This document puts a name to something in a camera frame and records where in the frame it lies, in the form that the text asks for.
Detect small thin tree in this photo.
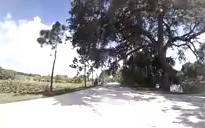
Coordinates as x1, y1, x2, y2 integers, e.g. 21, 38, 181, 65
69, 54, 95, 89

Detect large dark spreading tree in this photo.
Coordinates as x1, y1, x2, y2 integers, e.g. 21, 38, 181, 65
67, 0, 205, 92

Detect distant row of trees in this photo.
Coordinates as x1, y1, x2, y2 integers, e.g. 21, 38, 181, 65
0, 64, 86, 84

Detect dark green bushes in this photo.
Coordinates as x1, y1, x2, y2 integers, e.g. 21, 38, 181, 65
176, 61, 205, 94

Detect pale grey paved road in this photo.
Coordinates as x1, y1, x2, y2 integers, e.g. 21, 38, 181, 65
0, 82, 205, 128

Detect tall thin bare-trunked tree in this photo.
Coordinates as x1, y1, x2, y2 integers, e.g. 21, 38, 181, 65
36, 20, 67, 94

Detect green grass field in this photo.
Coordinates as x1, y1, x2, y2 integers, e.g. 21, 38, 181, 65
0, 77, 91, 105

